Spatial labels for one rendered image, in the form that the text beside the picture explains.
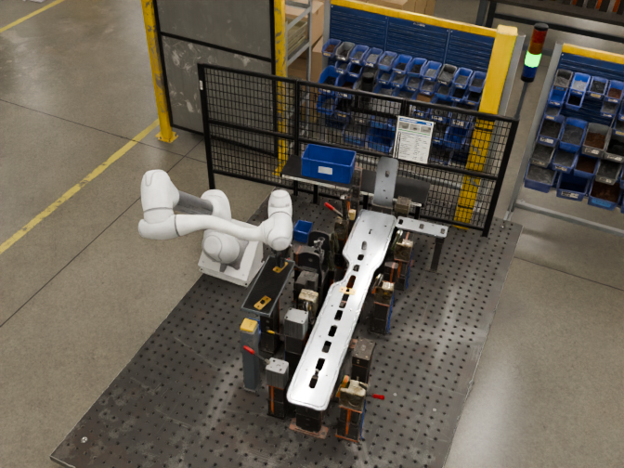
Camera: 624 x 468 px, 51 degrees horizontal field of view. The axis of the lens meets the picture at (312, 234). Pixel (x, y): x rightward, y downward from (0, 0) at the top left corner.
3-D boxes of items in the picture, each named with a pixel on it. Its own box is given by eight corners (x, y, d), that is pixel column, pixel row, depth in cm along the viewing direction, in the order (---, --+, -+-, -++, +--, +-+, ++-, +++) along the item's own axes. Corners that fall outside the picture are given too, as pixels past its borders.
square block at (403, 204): (401, 252, 394) (409, 206, 370) (388, 249, 396) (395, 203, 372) (404, 243, 400) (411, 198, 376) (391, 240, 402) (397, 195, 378)
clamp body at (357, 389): (361, 447, 296) (368, 400, 272) (331, 437, 299) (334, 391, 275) (367, 427, 304) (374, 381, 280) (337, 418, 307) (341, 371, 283)
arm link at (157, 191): (211, 234, 366) (206, 196, 370) (237, 228, 362) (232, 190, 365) (135, 214, 293) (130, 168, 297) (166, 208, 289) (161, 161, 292)
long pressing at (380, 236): (331, 415, 275) (331, 412, 274) (280, 400, 279) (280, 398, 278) (397, 216, 374) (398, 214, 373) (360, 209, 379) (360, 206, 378)
